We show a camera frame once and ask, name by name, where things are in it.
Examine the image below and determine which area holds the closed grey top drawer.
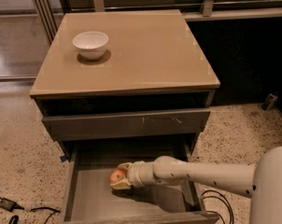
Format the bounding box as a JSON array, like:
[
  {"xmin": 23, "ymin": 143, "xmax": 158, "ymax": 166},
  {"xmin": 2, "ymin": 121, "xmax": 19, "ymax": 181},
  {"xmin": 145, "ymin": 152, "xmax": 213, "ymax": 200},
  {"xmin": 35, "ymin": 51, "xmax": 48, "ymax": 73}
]
[{"xmin": 42, "ymin": 109, "xmax": 210, "ymax": 142}]

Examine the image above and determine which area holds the blue tape piece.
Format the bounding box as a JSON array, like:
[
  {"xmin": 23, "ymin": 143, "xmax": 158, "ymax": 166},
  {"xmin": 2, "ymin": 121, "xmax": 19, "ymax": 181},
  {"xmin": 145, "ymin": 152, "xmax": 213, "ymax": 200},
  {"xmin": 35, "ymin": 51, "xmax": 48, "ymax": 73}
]
[{"xmin": 60, "ymin": 155, "xmax": 67, "ymax": 163}]

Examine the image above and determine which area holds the black power adapter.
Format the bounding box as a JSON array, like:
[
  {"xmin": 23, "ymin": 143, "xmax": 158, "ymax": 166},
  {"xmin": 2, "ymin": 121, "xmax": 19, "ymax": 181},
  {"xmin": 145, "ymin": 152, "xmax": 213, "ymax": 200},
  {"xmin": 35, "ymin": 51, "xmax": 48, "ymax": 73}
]
[{"xmin": 0, "ymin": 198, "xmax": 23, "ymax": 212}]

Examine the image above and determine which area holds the open grey middle drawer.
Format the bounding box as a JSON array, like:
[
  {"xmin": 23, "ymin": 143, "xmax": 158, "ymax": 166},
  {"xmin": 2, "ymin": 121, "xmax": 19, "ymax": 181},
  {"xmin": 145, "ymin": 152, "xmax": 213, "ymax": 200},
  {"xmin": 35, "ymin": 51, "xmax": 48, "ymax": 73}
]
[{"xmin": 62, "ymin": 141, "xmax": 219, "ymax": 224}]

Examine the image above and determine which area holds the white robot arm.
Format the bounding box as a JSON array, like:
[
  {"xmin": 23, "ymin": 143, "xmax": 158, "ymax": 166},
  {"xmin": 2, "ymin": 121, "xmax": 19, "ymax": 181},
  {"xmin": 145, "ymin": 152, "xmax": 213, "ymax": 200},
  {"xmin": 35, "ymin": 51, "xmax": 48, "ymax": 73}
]
[{"xmin": 109, "ymin": 147, "xmax": 282, "ymax": 224}]

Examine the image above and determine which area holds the white ceramic bowl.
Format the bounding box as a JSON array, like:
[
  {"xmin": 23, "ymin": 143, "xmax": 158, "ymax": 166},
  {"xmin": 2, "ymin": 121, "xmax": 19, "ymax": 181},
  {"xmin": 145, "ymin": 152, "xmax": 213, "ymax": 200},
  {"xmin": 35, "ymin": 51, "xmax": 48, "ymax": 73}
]
[{"xmin": 73, "ymin": 31, "xmax": 109, "ymax": 60}]

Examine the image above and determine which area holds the grey drawer cabinet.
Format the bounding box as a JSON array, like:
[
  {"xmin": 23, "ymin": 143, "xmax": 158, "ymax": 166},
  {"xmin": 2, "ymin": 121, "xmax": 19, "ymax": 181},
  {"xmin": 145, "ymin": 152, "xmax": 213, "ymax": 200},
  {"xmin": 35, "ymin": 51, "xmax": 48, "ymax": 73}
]
[{"xmin": 29, "ymin": 9, "xmax": 221, "ymax": 224}]

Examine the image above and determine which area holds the black looped cable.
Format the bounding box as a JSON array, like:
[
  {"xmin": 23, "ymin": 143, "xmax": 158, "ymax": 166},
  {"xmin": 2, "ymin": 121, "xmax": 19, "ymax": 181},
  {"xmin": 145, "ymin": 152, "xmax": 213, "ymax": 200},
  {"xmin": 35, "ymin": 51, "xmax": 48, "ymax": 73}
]
[{"xmin": 201, "ymin": 189, "xmax": 235, "ymax": 224}]

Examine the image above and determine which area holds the small grey floor device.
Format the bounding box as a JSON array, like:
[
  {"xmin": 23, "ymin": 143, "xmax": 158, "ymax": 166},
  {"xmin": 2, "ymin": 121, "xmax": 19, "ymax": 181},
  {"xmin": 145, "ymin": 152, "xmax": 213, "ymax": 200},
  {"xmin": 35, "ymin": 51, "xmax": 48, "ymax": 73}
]
[{"xmin": 261, "ymin": 93, "xmax": 277, "ymax": 111}]

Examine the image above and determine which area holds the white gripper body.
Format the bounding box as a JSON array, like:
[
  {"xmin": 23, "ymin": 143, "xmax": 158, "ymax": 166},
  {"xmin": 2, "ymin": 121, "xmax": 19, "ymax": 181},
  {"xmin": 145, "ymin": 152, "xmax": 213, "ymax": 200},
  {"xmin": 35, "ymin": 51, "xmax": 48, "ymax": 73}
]
[{"xmin": 127, "ymin": 161, "xmax": 154, "ymax": 188}]

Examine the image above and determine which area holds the red apple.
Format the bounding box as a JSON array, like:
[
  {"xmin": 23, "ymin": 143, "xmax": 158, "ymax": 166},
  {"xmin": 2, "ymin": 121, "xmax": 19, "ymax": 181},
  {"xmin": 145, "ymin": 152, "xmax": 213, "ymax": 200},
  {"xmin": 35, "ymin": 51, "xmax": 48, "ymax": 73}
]
[{"xmin": 109, "ymin": 169, "xmax": 126, "ymax": 184}]

